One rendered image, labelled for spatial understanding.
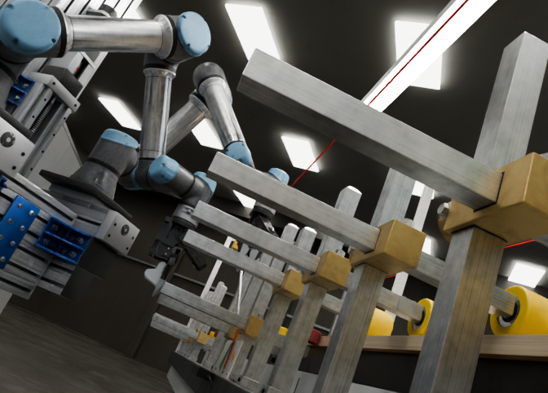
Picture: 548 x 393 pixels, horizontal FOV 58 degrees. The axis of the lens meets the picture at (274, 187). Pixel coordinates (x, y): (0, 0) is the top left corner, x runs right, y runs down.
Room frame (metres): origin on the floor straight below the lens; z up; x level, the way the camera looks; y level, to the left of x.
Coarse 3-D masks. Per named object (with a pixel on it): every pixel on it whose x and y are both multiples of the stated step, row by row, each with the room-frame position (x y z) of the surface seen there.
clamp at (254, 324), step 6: (252, 318) 1.34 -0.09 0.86; (258, 318) 1.34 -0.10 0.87; (246, 324) 1.36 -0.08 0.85; (252, 324) 1.34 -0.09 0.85; (258, 324) 1.34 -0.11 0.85; (240, 330) 1.43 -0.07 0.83; (246, 330) 1.34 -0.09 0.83; (252, 330) 1.34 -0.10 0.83; (258, 330) 1.34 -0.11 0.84; (246, 336) 1.41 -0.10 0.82; (252, 336) 1.34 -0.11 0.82
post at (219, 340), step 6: (258, 258) 1.92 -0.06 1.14; (246, 276) 1.92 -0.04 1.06; (246, 282) 1.92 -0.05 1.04; (246, 288) 1.92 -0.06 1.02; (234, 300) 1.92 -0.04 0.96; (234, 306) 1.92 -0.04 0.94; (234, 312) 1.92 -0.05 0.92; (216, 336) 1.95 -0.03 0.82; (222, 336) 1.92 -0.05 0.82; (216, 342) 1.92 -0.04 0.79; (222, 342) 1.92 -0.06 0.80; (216, 348) 1.92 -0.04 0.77; (210, 354) 1.92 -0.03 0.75; (216, 354) 1.92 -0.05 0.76; (210, 360) 1.92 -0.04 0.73; (204, 366) 1.91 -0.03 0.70; (210, 366) 1.91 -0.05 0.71
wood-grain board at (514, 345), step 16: (320, 336) 1.40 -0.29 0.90; (368, 336) 1.08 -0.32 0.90; (384, 336) 1.00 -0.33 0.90; (400, 336) 0.93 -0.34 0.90; (416, 336) 0.88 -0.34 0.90; (496, 336) 0.66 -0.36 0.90; (512, 336) 0.63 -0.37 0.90; (528, 336) 0.60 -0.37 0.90; (544, 336) 0.57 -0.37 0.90; (400, 352) 0.95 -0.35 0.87; (416, 352) 0.88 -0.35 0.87; (480, 352) 0.68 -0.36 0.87; (496, 352) 0.65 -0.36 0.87; (512, 352) 0.62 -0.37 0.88; (528, 352) 0.59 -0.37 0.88; (544, 352) 0.56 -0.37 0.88
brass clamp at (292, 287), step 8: (288, 272) 1.10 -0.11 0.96; (296, 272) 1.09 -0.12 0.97; (288, 280) 1.09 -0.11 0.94; (296, 280) 1.09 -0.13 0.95; (272, 288) 1.22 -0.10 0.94; (280, 288) 1.12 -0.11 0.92; (288, 288) 1.09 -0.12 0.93; (296, 288) 1.09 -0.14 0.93; (288, 296) 1.15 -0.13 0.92; (296, 296) 1.11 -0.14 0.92
